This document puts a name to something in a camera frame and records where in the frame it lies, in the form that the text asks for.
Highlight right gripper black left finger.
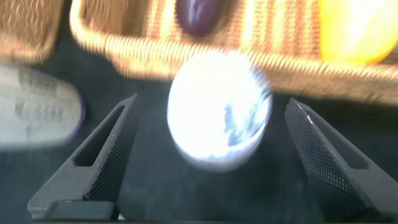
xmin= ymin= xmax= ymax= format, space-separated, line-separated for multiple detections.
xmin=27 ymin=93 xmax=138 ymax=218

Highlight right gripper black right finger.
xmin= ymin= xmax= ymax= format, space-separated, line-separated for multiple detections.
xmin=284 ymin=98 xmax=398 ymax=222

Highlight white AD milk bottle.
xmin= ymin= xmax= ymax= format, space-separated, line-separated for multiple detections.
xmin=166 ymin=49 xmax=274 ymax=172

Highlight purple trash bag roll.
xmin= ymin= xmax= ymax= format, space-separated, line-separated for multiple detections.
xmin=0 ymin=63 xmax=84 ymax=149

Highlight black tablecloth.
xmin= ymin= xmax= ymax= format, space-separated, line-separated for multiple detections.
xmin=0 ymin=0 xmax=398 ymax=224

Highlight yellow mango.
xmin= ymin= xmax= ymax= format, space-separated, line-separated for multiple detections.
xmin=318 ymin=0 xmax=398 ymax=65

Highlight purple eggplant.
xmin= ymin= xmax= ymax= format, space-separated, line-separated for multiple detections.
xmin=175 ymin=0 xmax=225 ymax=37

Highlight woven wicker basket brown handles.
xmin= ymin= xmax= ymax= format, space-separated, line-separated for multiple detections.
xmin=70 ymin=0 xmax=398 ymax=106
xmin=0 ymin=0 xmax=65 ymax=63

